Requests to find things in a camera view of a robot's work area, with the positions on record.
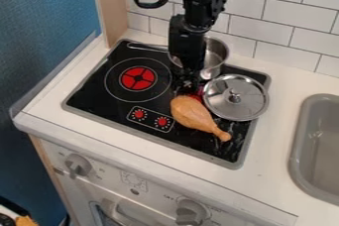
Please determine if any silver pot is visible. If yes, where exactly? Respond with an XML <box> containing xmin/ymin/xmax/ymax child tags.
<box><xmin>127</xmin><ymin>37</ymin><xmax>231</xmax><ymax>81</ymax></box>

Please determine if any toy chicken drumstick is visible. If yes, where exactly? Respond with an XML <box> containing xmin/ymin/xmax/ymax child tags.
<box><xmin>169</xmin><ymin>94</ymin><xmax>234</xmax><ymax>143</ymax></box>

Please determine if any silver pot lid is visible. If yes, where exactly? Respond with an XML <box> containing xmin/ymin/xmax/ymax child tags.
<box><xmin>201</xmin><ymin>73</ymin><xmax>271</xmax><ymax>122</ymax></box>

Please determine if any toy sink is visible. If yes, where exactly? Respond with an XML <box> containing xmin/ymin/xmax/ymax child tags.
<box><xmin>286</xmin><ymin>93</ymin><xmax>339</xmax><ymax>206</ymax></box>

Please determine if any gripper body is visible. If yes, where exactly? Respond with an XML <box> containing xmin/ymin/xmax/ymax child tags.
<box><xmin>167</xmin><ymin>15</ymin><xmax>210</xmax><ymax>96</ymax></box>

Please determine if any toy stove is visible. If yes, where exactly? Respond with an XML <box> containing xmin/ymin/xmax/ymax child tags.
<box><xmin>60</xmin><ymin>39</ymin><xmax>274</xmax><ymax>170</ymax></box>

